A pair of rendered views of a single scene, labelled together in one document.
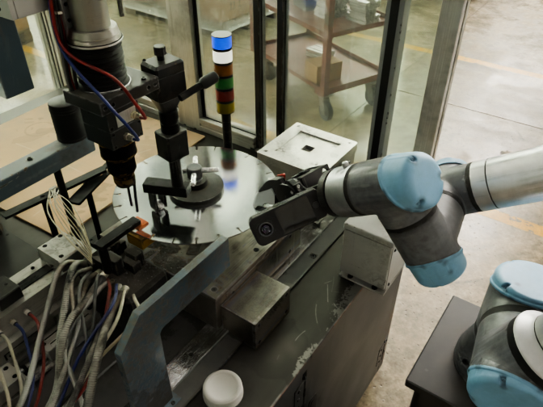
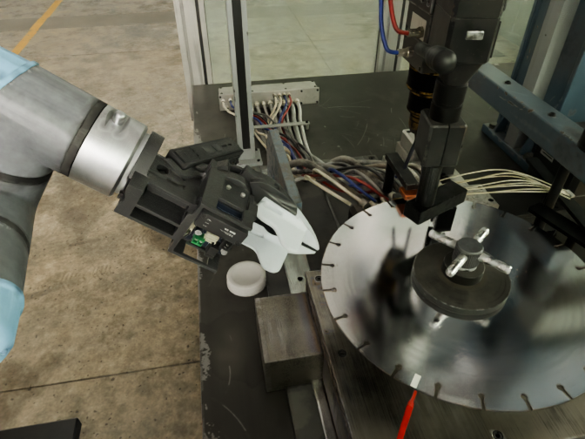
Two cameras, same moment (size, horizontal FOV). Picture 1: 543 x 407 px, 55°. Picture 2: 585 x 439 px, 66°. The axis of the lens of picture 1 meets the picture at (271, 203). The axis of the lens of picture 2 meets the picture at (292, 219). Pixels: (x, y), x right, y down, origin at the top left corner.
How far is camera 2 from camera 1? 103 cm
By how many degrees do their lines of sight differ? 93
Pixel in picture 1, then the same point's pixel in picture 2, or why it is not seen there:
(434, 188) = not seen: outside the picture
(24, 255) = (507, 206)
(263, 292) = (284, 334)
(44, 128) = not seen: outside the picture
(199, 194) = (433, 262)
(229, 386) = (240, 278)
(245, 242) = not seen: hidden behind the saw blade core
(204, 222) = (374, 246)
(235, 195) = (405, 305)
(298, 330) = (235, 379)
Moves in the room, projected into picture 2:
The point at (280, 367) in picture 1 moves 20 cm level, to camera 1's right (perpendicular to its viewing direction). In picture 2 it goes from (218, 331) to (103, 416)
